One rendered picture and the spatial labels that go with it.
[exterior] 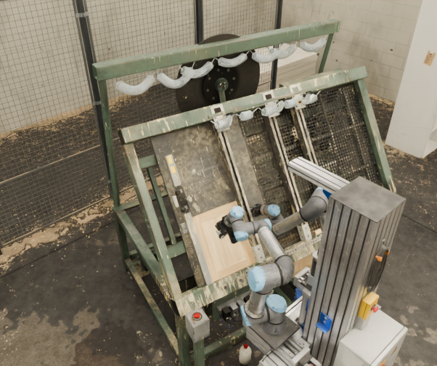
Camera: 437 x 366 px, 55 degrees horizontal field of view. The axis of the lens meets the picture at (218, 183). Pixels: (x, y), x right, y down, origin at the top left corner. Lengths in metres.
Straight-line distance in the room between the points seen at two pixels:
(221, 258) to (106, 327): 1.43
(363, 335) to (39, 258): 3.41
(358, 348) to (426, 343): 1.82
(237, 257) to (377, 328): 1.11
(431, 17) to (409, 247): 2.82
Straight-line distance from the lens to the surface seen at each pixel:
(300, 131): 3.44
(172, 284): 2.94
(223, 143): 3.06
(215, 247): 3.06
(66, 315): 4.25
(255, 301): 2.30
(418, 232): 5.26
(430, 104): 6.30
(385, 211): 1.99
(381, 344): 2.52
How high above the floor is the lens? 3.21
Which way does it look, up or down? 36 degrees down
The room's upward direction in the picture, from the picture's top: straight up
